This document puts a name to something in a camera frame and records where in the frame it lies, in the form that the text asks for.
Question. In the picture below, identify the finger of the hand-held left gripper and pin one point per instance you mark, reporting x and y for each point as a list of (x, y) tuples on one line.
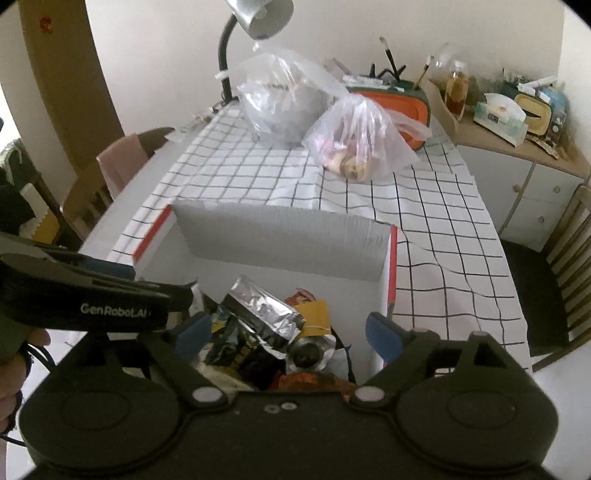
[(171, 296), (108, 268)]

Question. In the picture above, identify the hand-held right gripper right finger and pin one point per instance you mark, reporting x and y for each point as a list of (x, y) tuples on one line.
[(383, 337)]

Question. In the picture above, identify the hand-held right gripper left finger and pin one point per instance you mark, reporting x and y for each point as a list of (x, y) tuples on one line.
[(196, 332)]

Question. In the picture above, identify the black chocolate packet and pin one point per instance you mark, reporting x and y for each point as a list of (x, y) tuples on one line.
[(231, 344)]

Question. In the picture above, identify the small yellow packet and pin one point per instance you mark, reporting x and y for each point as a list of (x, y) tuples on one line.
[(316, 318)]

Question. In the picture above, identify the silver foil packet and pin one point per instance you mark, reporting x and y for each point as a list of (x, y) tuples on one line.
[(263, 309)]

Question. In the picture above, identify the brown orange foil packet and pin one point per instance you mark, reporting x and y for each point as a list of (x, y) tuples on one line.
[(309, 381)]

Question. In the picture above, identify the red cardboard box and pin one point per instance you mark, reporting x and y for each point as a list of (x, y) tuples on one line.
[(277, 235)]

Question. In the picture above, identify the person's left hand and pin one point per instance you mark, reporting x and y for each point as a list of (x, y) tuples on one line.
[(11, 376)]

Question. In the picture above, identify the wooden chair with towel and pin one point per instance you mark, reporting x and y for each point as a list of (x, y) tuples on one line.
[(81, 198)]

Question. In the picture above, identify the pink towel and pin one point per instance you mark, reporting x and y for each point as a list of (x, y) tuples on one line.
[(120, 161)]

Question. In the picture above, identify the white checked tablecloth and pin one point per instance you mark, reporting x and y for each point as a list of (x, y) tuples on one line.
[(438, 207)]

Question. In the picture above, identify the white cabinet with wooden top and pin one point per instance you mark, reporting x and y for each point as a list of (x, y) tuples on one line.
[(521, 194)]

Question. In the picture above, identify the plastic bag of pastries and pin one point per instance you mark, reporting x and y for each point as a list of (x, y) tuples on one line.
[(360, 138)]

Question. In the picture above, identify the brown wooden door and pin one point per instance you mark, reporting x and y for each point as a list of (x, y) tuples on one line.
[(69, 69)]

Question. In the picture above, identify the wooden slatted chair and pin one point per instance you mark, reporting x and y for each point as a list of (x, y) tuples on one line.
[(572, 258)]

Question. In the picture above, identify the large clear plastic bag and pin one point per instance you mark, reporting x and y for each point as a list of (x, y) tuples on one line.
[(281, 106)]

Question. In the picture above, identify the orange and green case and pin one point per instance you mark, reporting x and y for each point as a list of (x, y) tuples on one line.
[(406, 106)]

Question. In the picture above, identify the green tissue box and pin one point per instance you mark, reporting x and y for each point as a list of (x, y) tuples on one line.
[(501, 120)]

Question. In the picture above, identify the red door sticker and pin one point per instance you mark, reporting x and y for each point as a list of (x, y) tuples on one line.
[(45, 22)]

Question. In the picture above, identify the amber glass bottle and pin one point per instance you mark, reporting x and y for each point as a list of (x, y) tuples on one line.
[(457, 90)]

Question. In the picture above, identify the yellow retro box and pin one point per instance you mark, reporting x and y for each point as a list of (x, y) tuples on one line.
[(533, 113)]

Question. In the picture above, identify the black brush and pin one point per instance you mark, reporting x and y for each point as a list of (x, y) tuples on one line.
[(388, 60)]

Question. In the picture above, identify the blue patterned bag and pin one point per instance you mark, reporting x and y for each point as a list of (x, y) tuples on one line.
[(557, 108)]

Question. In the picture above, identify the silver desk lamp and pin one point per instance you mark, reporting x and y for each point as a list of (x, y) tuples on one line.
[(258, 16)]

